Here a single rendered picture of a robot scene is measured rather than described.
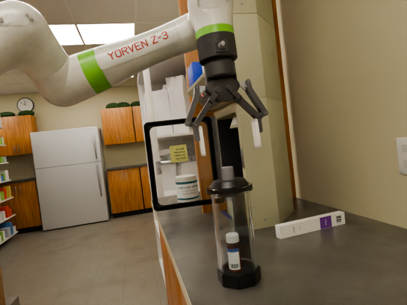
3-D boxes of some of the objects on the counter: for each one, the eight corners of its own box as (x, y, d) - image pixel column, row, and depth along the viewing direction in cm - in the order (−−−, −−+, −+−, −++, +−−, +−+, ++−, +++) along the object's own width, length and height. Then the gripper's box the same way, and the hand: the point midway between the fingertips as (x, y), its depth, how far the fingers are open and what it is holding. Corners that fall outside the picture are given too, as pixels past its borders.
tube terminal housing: (274, 203, 144) (256, 43, 141) (314, 218, 112) (292, 12, 110) (225, 212, 138) (205, 45, 135) (252, 230, 107) (228, 13, 104)
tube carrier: (251, 261, 77) (241, 180, 77) (270, 278, 67) (260, 184, 66) (211, 270, 75) (201, 186, 74) (225, 289, 64) (213, 191, 64)
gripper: (167, 63, 66) (181, 160, 66) (274, 52, 69) (286, 144, 70) (166, 72, 73) (178, 158, 73) (262, 62, 77) (274, 144, 77)
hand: (230, 147), depth 72 cm, fingers open, 13 cm apart
